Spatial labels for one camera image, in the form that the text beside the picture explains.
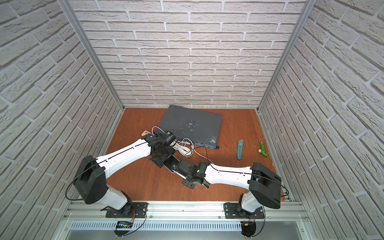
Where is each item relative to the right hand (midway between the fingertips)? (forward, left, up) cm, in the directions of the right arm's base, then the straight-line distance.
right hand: (185, 179), depth 80 cm
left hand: (+14, +8, +5) cm, 17 cm away
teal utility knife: (+21, -37, -4) cm, 43 cm away
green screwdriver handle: (+17, -50, -4) cm, 53 cm away
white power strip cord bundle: (+23, 0, -3) cm, 23 cm away
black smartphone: (+3, +6, +14) cm, 16 cm away
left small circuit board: (-18, +31, -6) cm, 36 cm away
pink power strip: (+34, +28, -1) cm, 44 cm away
